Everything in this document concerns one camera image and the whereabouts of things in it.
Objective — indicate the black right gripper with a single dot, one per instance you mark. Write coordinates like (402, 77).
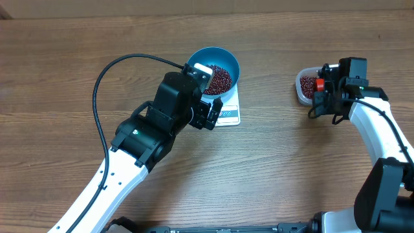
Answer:
(321, 110)

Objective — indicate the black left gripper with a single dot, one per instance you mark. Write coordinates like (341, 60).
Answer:
(201, 121)

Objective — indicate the red scoop blue handle tip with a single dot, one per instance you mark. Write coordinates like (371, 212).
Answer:
(320, 85)

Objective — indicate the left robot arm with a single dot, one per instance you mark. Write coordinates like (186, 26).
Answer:
(140, 142)

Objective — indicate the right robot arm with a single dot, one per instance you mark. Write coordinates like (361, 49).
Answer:
(342, 90)

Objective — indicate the white digital kitchen scale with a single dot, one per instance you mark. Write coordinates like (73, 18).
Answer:
(230, 111)

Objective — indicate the red beans in bowl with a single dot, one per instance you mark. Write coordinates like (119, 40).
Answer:
(221, 81)

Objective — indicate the blue bowl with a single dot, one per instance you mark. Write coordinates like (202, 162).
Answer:
(217, 56)

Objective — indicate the clear plastic container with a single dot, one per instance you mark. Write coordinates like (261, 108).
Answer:
(313, 72)

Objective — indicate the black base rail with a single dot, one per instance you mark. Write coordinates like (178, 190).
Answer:
(280, 228)

